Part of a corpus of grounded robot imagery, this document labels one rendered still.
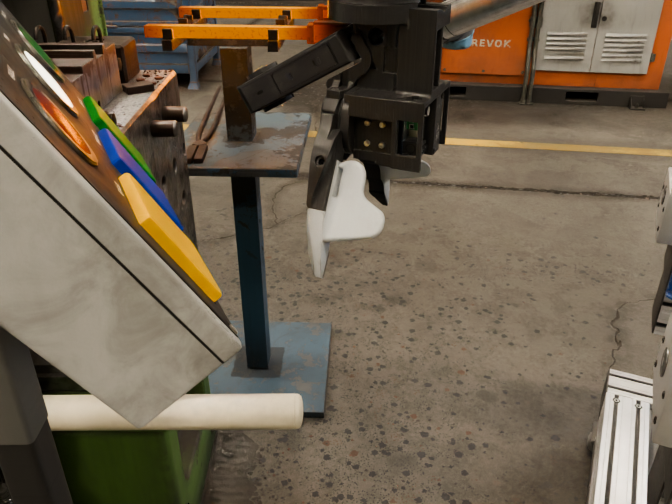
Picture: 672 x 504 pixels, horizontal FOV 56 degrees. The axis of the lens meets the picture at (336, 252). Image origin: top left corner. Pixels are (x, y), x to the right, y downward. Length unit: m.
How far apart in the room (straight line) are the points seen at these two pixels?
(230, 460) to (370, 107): 1.27
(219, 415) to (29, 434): 0.30
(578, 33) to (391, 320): 2.85
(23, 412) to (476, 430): 1.32
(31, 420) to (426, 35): 0.43
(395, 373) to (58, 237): 1.59
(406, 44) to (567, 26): 4.01
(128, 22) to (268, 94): 4.29
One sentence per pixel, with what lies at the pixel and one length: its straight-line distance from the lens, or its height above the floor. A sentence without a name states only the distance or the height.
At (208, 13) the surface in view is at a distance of 1.60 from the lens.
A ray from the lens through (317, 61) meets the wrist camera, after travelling 0.50.
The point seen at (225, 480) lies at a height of 0.00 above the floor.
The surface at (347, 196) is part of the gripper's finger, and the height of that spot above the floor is 1.00.
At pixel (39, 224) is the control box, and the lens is 0.33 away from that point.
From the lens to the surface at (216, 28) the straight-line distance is 1.36.
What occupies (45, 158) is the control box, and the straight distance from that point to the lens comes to 0.32.
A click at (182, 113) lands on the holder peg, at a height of 0.88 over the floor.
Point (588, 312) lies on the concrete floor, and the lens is 2.26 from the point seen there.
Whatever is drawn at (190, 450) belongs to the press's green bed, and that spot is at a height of 0.15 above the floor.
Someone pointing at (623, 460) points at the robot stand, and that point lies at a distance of 1.43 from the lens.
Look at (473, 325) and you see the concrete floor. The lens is 2.09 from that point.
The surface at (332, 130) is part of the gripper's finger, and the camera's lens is 0.48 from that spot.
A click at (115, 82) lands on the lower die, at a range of 1.12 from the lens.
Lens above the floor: 1.20
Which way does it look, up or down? 29 degrees down
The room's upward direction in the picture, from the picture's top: straight up
